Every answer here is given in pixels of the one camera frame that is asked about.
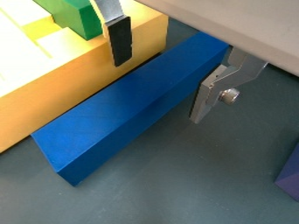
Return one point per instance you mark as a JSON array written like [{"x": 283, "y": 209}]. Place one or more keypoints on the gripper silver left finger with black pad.
[{"x": 116, "y": 28}]

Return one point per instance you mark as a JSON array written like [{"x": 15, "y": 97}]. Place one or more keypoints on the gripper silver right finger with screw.
[{"x": 218, "y": 88}]

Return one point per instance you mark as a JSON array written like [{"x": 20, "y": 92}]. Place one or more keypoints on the blue long bar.
[{"x": 83, "y": 138}]

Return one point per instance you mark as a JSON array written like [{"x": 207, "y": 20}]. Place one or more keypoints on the yellow slotted board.
[{"x": 51, "y": 68}]

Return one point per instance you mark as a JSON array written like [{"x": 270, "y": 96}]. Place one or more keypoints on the green long bar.
[{"x": 74, "y": 14}]

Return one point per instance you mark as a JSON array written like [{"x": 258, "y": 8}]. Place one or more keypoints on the purple comb-shaped block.
[{"x": 287, "y": 179}]

